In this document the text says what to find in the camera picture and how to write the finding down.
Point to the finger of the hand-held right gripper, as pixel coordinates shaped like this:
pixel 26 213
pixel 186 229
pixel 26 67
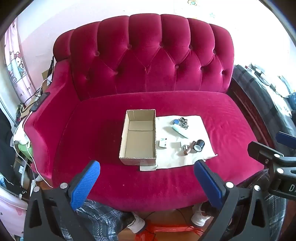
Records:
pixel 259 150
pixel 288 138

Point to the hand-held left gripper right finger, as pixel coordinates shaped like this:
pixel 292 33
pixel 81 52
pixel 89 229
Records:
pixel 209 183

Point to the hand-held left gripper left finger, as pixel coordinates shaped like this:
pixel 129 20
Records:
pixel 84 186

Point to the black glossy cylinder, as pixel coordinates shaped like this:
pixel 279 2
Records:
pixel 199 144

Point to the brown tube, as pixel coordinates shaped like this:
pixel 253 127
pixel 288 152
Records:
pixel 188 149

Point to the light blue tube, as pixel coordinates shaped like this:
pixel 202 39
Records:
pixel 180 131

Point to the small white card packet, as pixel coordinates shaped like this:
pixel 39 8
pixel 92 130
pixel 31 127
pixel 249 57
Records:
pixel 163 142

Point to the blue key fob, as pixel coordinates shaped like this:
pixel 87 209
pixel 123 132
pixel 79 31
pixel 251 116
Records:
pixel 175 121

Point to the person's white shoe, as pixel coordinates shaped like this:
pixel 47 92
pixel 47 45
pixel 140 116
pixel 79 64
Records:
pixel 136 223
pixel 201 216

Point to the person's plaid pants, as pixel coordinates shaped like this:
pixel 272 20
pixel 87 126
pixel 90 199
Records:
pixel 101 220

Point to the white cloth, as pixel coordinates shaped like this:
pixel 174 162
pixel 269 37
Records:
pixel 196 129

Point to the red plastic stool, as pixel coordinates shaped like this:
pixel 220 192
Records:
pixel 171 231

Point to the dark plaid blanket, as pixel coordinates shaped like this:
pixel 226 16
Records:
pixel 252 83

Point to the green container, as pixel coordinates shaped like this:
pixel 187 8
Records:
pixel 24 148

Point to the pink printed cloth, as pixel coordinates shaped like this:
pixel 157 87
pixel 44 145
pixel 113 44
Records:
pixel 11 208

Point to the black power strip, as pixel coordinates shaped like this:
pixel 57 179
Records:
pixel 40 100

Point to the small brown cardboard box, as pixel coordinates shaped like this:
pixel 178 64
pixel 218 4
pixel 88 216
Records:
pixel 46 76

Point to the red tufted velvet sofa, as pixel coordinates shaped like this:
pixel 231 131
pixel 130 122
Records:
pixel 104 69

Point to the cartoon print curtain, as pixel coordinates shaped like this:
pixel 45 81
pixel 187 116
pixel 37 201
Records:
pixel 17 64

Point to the dark wooden bed frame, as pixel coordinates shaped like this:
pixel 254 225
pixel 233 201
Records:
pixel 247 104

